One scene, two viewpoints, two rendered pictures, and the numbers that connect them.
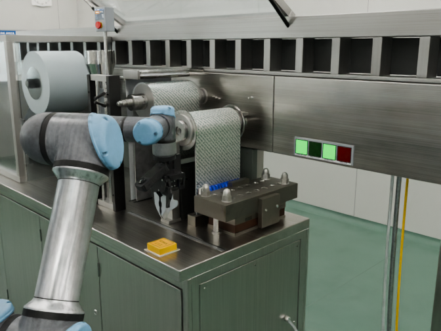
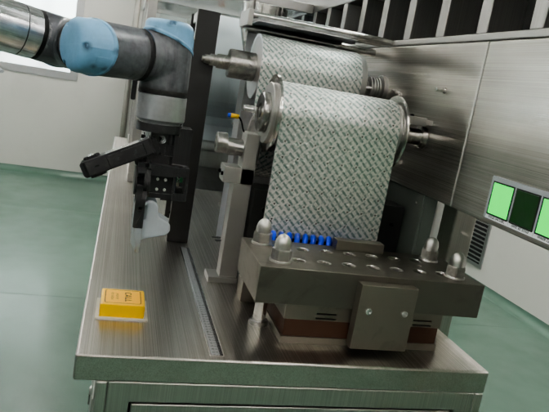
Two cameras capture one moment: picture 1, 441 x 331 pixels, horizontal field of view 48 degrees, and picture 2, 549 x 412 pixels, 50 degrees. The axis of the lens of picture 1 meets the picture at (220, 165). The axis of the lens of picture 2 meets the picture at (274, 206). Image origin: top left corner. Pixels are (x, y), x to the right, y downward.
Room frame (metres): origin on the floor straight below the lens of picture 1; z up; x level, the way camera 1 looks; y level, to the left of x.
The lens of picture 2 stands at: (0.80, -0.44, 1.30)
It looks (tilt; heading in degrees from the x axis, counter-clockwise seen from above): 11 degrees down; 29
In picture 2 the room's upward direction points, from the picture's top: 10 degrees clockwise
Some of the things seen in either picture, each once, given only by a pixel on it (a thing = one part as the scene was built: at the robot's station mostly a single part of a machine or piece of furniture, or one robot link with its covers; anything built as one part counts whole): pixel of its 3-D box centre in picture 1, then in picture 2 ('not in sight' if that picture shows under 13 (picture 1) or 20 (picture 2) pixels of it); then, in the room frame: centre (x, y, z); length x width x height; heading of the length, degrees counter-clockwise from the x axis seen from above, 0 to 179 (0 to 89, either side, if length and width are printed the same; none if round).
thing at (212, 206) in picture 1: (248, 196); (357, 276); (1.76, -0.10, 1.00); 0.40 x 0.16 x 0.06; 135
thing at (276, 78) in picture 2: (183, 130); (270, 113); (1.77, 0.14, 1.25); 0.15 x 0.01 x 0.15; 45
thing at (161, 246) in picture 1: (161, 246); (122, 303); (1.50, 0.19, 0.91); 0.07 x 0.07 x 0.02; 45
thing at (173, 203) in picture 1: (170, 205); (150, 228); (1.51, 0.16, 1.05); 0.06 x 0.03 x 0.09; 135
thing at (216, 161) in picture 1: (218, 163); (328, 197); (1.82, 0.01, 1.11); 0.23 x 0.01 x 0.18; 135
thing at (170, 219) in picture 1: (169, 182); (229, 207); (1.77, 0.19, 1.05); 0.06 x 0.05 x 0.31; 135
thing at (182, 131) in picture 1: (180, 130); (264, 112); (1.77, 0.15, 1.25); 0.07 x 0.02 x 0.07; 45
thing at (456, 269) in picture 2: (284, 177); (457, 264); (1.84, -0.25, 1.05); 0.04 x 0.04 x 0.04
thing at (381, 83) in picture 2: (196, 96); (368, 87); (2.16, 0.11, 1.33); 0.07 x 0.07 x 0.07; 45
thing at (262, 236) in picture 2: (205, 189); (263, 230); (1.68, 0.05, 1.05); 0.04 x 0.04 x 0.04
